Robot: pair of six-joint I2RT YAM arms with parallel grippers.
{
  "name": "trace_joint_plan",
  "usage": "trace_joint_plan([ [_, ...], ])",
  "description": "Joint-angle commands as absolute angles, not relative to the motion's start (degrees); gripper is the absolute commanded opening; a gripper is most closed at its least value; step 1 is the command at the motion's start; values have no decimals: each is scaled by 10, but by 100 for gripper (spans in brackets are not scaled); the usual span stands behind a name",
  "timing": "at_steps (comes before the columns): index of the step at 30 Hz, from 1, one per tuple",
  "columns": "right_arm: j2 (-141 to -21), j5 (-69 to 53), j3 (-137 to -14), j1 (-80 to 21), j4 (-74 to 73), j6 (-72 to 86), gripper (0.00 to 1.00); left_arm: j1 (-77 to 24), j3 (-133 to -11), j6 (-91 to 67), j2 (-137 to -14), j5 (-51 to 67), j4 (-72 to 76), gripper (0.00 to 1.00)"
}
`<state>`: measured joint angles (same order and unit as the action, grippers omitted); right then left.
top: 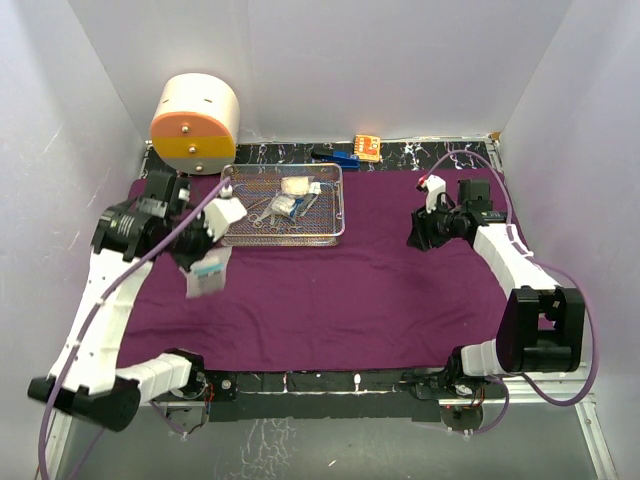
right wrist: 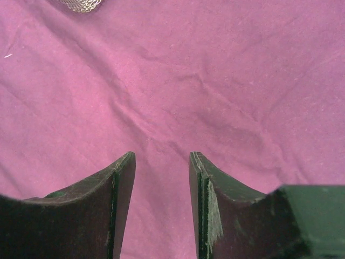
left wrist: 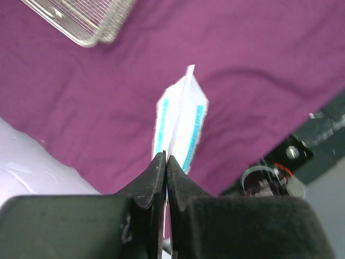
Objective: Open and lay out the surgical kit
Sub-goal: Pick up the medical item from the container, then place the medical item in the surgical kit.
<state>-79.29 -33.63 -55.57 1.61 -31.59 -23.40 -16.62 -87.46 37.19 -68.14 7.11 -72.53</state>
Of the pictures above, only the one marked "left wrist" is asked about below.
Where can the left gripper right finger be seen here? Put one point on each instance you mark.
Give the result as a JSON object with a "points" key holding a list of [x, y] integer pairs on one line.
{"points": [[204, 226]]}

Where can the white gauze packet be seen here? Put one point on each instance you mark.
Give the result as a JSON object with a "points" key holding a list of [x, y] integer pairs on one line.
{"points": [[180, 115]]}

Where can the black base frame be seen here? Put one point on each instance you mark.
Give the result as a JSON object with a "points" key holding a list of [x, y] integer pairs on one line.
{"points": [[315, 147]]}

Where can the wire mesh metal tray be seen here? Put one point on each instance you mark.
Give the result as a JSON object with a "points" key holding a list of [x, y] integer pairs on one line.
{"points": [[85, 22]]}

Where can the purple cloth wrap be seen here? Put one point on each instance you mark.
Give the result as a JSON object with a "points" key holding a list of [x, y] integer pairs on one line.
{"points": [[217, 84]]}

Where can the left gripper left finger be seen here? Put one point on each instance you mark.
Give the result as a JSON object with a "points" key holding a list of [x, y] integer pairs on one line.
{"points": [[127, 224]]}

